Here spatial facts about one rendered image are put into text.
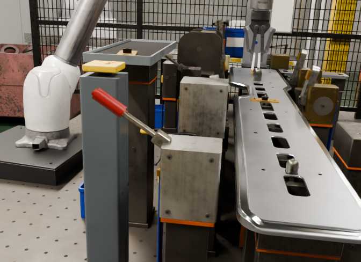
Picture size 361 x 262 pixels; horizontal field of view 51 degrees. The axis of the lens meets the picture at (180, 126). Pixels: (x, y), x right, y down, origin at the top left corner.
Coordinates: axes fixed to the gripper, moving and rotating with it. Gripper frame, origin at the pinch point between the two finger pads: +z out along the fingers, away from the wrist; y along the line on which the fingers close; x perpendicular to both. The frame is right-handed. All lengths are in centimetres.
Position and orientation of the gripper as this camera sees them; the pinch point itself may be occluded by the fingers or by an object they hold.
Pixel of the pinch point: (255, 62)
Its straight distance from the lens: 162.7
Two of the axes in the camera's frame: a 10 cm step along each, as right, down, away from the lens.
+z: -0.4, 9.5, 3.0
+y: 9.9, 0.7, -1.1
